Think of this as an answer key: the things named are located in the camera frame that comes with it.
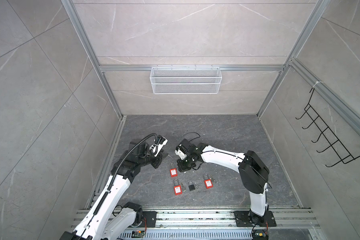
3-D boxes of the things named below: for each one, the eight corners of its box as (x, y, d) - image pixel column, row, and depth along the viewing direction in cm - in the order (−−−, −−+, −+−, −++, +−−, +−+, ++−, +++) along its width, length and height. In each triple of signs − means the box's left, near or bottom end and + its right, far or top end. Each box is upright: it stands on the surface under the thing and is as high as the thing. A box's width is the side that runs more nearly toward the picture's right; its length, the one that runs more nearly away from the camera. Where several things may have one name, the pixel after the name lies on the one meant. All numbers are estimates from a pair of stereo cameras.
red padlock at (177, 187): (173, 195, 83) (173, 194, 81) (173, 180, 88) (173, 178, 87) (182, 195, 83) (182, 194, 81) (182, 180, 88) (182, 178, 87)
